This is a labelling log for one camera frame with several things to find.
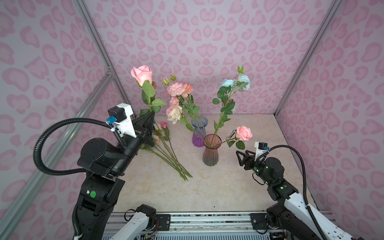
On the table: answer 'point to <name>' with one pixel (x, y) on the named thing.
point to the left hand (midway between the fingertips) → (153, 113)
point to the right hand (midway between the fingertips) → (240, 152)
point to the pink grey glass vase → (211, 143)
